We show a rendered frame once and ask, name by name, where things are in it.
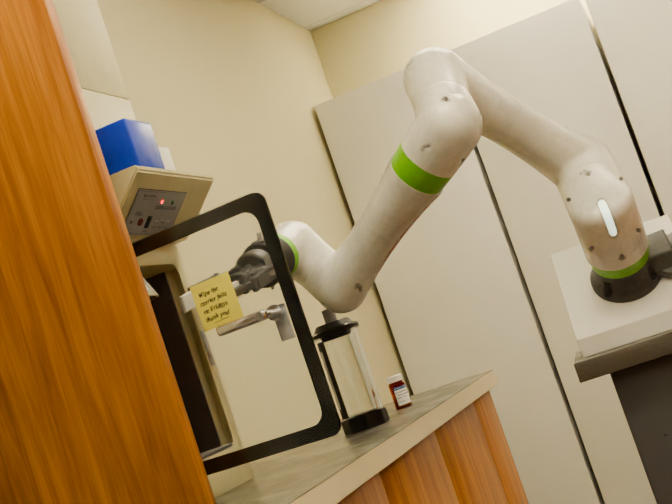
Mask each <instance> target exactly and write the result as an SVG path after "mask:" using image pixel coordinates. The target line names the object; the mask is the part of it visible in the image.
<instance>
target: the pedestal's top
mask: <svg viewBox="0 0 672 504"><path fill-rule="evenodd" d="M669 354H672V329H671V330H668V331H665V332H662V333H659V334H656V335H653V336H650V337H647V338H644V339H641V340H637V341H634V342H631V343H628V344H625V345H622V346H619V347H616V348H613V349H610V350H607V351H604V352H601V353H598V354H595V355H591V356H588V357H585V358H583V356H582V354H581V351H580V352H577V353H576V354H575V360H574V367H575V370H576V373H577V376H578V378H579V381H580V383H582V382H585V381H588V380H591V379H594V378H597V377H601V376H604V375H607V374H610V373H613V372H616V371H619V370H622V369H625V368H628V367H632V366H635V365H638V364H641V363H644V362H647V361H650V360H653V359H656V358H659V357H662V356H666V355H669Z"/></svg>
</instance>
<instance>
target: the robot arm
mask: <svg viewBox="0 0 672 504"><path fill-rule="evenodd" d="M403 83H404V88H405V91H406V93H407V95H408V97H409V99H410V101H411V104H412V106H413V109H414V113H415V119H414V121H413V123H412V124H411V126H410V128H409V129H408V131H407V133H406V134H405V136H404V138H403V140H402V141H401V143H400V145H399V147H398V149H397V150H396V152H395V154H393V155H392V156H391V158H390V160H389V162H388V165H387V167H386V169H385V171H384V173H383V175H382V177H381V179H380V181H379V183H378V185H377V187H376V189H375V191H374V193H373V195H372V197H371V199H370V200H369V202H368V204H367V206H366V207H365V209H364V211H363V212H362V214H361V216H360V217H359V219H358V221H357V222H356V224H355V225H354V227H353V228H352V230H351V231H350V232H349V234H348V235H347V237H346V238H345V240H344V241H343V242H342V244H341V245H340V248H339V249H338V250H337V251H335V250H334V249H333V248H332V247H331V246H329V245H328V244H327V243H326V242H325V241H324V240H323V239H322V238H321V237H320V236H319V235H318V234H317V233H316V232H315V231H314V230H313V229H312V228H311V227H310V226H308V225H307V224H305V223H303V222H300V221H286V222H283V223H281V224H279V225H277V226H276V227H275V228H276V231H277V234H278V237H279V240H280V243H281V245H282V248H283V251H284V254H285V257H286V260H287V263H288V266H289V269H290V272H291V275H292V278H293V280H294V281H296V282H297V283H298V284H300V285H301V286H302V287H304V288H305V289H306V290H307V291H308V292H309V293H310V294H311V295H312V296H313V297H314V298H315V299H316V300H318V301H319V302H320V303H321V304H322V306H324V307H325V308H326V309H328V310H329V311H332V312H335V313H348V312H351V311H353V310H355V309H357V308H358V307H359V306H360V305H361V304H362V303H363V301H364V299H365V298H366V296H367V293H368V291H369V290H370V288H371V286H372V284H373V282H374V280H375V278H376V277H377V275H378V273H379V271H380V270H381V268H382V267H383V265H384V264H385V262H386V260H387V259H388V258H389V256H390V255H391V253H392V252H393V250H394V249H395V247H396V246H397V245H398V243H399V242H400V240H401V239H402V238H403V236H404V235H405V234H406V233H407V231H408V230H409V229H410V228H411V226H412V225H413V224H414V223H415V221H416V220H417V219H418V218H419V217H420V216H421V215H422V213H423V212H424V211H425V210H426V209H427V208H428V207H429V206H430V205H431V204H432V203H433V202H434V201H435V200H436V199H437V198H438V197H439V196H440V195H441V194H442V192H443V188H444V187H445V186H446V184H447V183H448V182H449V181H450V179H451V178H452V177H453V176H454V174H455V173H456V172H457V171H458V169H459V168H460V167H461V165H462V164H463V163H464V161H465V160H466V159H467V157H468V156H469V155H470V153H471V152H472V150H473V149H474V148H475V146H476V145H477V143H478V142H479V140H480V138H481V135H482V136H483V137H485V138H487V139H489V140H491V141H492V142H494V143H496V144H498V145H499V146H501V147H503V148H504V149H506V150H508V151H509V152H511V153H512V154H514V155H515V156H517V157H518V158H520V159H521V160H523V161H524V162H526V163H527V164H529V165H530V166H532V167H533V168H534V169H536V170H537V171H538V172H540V173H541V174H542V175H544V176H545V177H546V178H547V179H549V180H550V181H551V182H552V183H554V184H555V185H556V186H557V188H558V191H559V193H560V195H561V198H562V200H563V202H564V205H565V207H566V209H567V212H568V214H569V216H570V219H571V221H572V223H573V226H574V228H575V231H576V233H577V236H578V239H579V241H580V244H581V246H582V249H583V252H584V254H585V257H586V259H587V261H588V263H589V264H590V265H591V266H592V270H591V273H590V282H591V285H592V287H593V290H594V291H595V293H596V294H597V295H598V296H599V297H600V298H602V299H604V300H606V301H609V302H614V303H626V302H632V301H635V300H638V299H640V298H643V297H644V296H646V295H648V294H649V293H650V292H652V291H653V290H654V289H655V288H656V286H657V285H658V284H659V282H660V280H661V277H665V278H670V279H672V232H671V233H670V234H665V232H664V230H663V229H661V230H659V231H656V232H654V233H651V234H648V235H647V234H646V231H645V228H644V225H643V222H642V219H641V216H640V213H639V210H638V207H637V204H636V201H635V198H634V196H633V193H632V191H631V189H630V187H629V185H628V184H627V183H626V181H625V180H624V178H623V176H622V174H621V172H620V170H619V168H618V166H617V164H616V162H615V160H614V158H613V156H612V154H611V152H610V151H609V149H608V148H607V147H606V146H605V145H604V144H603V143H602V142H601V141H599V140H597V139H595V138H593V137H590V136H588V135H585V134H583V133H580V132H578V131H576V130H573V129H571V128H569V127H567V126H564V125H562V124H560V123H558V122H556V121H554V120H552V119H550V118H548V117H546V116H545V115H543V114H541V113H539V112H537V111H535V110H534V109H532V108H530V107H528V106H527V105H525V104H523V103H522V102H520V101H519V100H517V99H515V98H514V97H512V96H511V95H509V94H508V93H506V92H505V91H503V90H502V89H500V88H499V87H497V86H496V85H495V84H493V83H492V82H490V81H489V80H488V79H486V78H485V77H484V76H482V75H481V74H480V73H478V72H477V71H476V70H475V69H473V68H472V67H471V66H470V65H468V64H467V63H466V62H465V61H464V60H462V59H461V58H460V57H459V56H458V55H457V54H455V53H454V52H452V51H451V50H449V49H446V48H443V47H428V48H425V49H423V50H420V51H419V52H417V53H416V54H415V55H414V56H413V57H412V58H411V59H410V60H409V62H408V63H407V65H406V68H405V71H404V76H403Z"/></svg>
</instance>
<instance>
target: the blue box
mask: <svg viewBox="0 0 672 504"><path fill-rule="evenodd" d="M95 132H96V135H97V138H98V141H99V144H100V147H101V151H102V154H103V157H104V160H105V163H106V166H107V169H108V172H109V175H112V174H114V173H117V172H119V171H122V170H124V169H126V168H129V167H131V166H134V165H137V166H145V167H152V168H160V169H165V166H164V163H163V160H162V157H161V154H160V151H159V148H158V145H157V142H156V139H155V138H156V137H155V136H154V133H153V130H152V127H151V125H150V124H149V123H145V122H140V121H135V120H131V119H126V118H123V119H120V120H118V121H116V122H113V123H111V124H109V125H106V126H104V127H102V128H100V129H97V130H95Z"/></svg>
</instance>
